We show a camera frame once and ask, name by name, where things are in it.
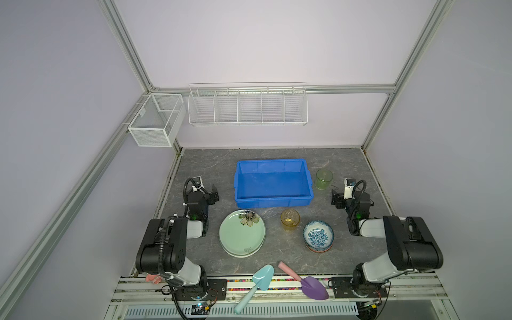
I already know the green flower plate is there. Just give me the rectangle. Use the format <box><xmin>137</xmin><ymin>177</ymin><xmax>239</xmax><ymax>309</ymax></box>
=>
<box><xmin>219</xmin><ymin>209</ymin><xmax>266</xmax><ymax>258</ymax></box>

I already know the white watermelon plate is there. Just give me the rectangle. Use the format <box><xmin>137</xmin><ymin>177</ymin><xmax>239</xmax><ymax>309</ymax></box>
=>
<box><xmin>220</xmin><ymin>238</ymin><xmax>265</xmax><ymax>258</ymax></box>

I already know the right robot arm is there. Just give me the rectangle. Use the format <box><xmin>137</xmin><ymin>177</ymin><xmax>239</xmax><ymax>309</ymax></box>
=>
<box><xmin>331</xmin><ymin>191</ymin><xmax>444</xmax><ymax>297</ymax></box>

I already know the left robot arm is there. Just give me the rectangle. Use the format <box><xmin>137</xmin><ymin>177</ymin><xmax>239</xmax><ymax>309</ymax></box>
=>
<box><xmin>135</xmin><ymin>186</ymin><xmax>219</xmax><ymax>299</ymax></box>

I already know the blue plastic bin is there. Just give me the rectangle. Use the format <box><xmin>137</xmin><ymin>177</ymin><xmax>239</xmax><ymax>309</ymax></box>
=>
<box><xmin>233</xmin><ymin>159</ymin><xmax>313</xmax><ymax>209</ymax></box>

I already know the green glass cup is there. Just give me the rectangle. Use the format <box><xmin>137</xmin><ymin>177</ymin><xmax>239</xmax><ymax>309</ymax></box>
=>
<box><xmin>315</xmin><ymin>168</ymin><xmax>333</xmax><ymax>190</ymax></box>

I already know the blue patterned bowl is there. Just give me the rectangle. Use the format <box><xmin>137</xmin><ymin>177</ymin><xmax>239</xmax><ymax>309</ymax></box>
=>
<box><xmin>303</xmin><ymin>220</ymin><xmax>335</xmax><ymax>249</ymax></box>

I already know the red patterned bowl underneath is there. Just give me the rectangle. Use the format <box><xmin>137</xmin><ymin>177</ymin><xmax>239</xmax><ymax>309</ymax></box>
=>
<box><xmin>306</xmin><ymin>244</ymin><xmax>333</xmax><ymax>253</ymax></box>

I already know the yellow glass cup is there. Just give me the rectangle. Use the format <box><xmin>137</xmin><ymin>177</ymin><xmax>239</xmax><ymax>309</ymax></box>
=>
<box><xmin>280</xmin><ymin>208</ymin><xmax>301</xmax><ymax>231</ymax></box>

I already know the pink object at base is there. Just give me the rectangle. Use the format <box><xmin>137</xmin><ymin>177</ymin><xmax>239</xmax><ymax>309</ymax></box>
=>
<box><xmin>145</xmin><ymin>274</ymin><xmax>163</xmax><ymax>284</ymax></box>

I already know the light blue toy shovel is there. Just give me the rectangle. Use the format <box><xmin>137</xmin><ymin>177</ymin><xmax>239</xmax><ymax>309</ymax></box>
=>
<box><xmin>234</xmin><ymin>264</ymin><xmax>274</xmax><ymax>315</ymax></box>

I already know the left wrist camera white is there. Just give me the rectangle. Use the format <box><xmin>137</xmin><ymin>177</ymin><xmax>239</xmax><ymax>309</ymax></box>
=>
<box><xmin>193</xmin><ymin>176</ymin><xmax>204</xmax><ymax>189</ymax></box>

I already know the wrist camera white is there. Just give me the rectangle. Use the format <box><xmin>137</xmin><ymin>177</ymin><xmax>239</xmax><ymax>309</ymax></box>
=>
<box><xmin>193</xmin><ymin>176</ymin><xmax>204</xmax><ymax>189</ymax></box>
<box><xmin>343</xmin><ymin>178</ymin><xmax>357</xmax><ymax>199</ymax></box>

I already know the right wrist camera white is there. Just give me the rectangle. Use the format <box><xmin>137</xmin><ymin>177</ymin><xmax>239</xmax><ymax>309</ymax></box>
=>
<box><xmin>343</xmin><ymin>178</ymin><xmax>357</xmax><ymax>199</ymax></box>

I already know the white mesh wall basket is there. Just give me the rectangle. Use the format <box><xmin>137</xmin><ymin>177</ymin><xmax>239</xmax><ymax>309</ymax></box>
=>
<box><xmin>128</xmin><ymin>93</ymin><xmax>186</xmax><ymax>147</ymax></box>

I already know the purple toy shovel pink handle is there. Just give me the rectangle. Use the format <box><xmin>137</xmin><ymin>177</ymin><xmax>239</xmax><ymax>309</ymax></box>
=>
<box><xmin>278</xmin><ymin>261</ymin><xmax>329</xmax><ymax>301</ymax></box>

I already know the white wire wall rack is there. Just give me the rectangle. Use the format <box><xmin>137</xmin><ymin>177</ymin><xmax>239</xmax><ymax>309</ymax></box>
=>
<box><xmin>188</xmin><ymin>82</ymin><xmax>309</xmax><ymax>126</ymax></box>

